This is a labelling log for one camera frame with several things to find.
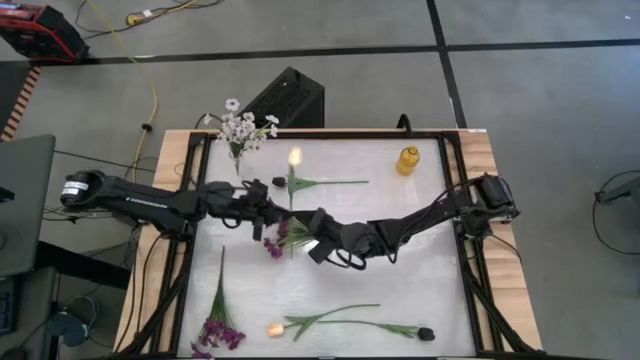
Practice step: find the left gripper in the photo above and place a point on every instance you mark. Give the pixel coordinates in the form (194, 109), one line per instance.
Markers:
(257, 197)

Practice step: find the red and black machine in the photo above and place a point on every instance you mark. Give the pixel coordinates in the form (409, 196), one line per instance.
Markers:
(35, 30)

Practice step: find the yellow glass vase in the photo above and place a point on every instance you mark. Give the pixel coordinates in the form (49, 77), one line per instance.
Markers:
(407, 162)

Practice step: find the black table frame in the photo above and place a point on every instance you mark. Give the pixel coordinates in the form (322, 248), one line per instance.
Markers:
(350, 134)

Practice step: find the pale peach tulip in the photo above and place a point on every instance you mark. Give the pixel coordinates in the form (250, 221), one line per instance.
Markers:
(275, 330)
(295, 156)

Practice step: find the white flower bunch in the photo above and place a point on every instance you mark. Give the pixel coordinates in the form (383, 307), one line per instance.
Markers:
(240, 131)

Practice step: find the grey flat panel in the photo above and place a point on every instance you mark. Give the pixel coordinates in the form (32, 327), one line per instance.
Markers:
(25, 200)

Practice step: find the black tulip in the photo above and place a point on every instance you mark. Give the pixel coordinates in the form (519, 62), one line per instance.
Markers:
(278, 182)
(426, 334)

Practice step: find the striped edge floor mat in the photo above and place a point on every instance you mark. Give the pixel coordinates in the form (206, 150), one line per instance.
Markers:
(20, 102)

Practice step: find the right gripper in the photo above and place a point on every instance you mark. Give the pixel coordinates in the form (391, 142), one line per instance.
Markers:
(332, 235)

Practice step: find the black floor beam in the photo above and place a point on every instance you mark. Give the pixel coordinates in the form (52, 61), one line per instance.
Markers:
(80, 265)

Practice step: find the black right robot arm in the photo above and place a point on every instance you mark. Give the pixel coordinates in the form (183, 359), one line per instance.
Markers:
(425, 215)

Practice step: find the black perforated tower case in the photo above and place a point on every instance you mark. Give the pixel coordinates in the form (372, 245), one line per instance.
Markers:
(287, 97)

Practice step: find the purple flower bunch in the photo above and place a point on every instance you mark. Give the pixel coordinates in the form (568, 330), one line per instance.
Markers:
(273, 247)
(220, 327)

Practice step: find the dark round floor object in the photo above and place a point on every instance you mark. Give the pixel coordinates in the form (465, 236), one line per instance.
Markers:
(70, 330)

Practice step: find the clear glass vase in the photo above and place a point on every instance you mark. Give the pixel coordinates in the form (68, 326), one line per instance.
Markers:
(237, 165)

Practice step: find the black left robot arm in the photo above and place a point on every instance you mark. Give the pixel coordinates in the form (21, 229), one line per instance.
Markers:
(145, 202)

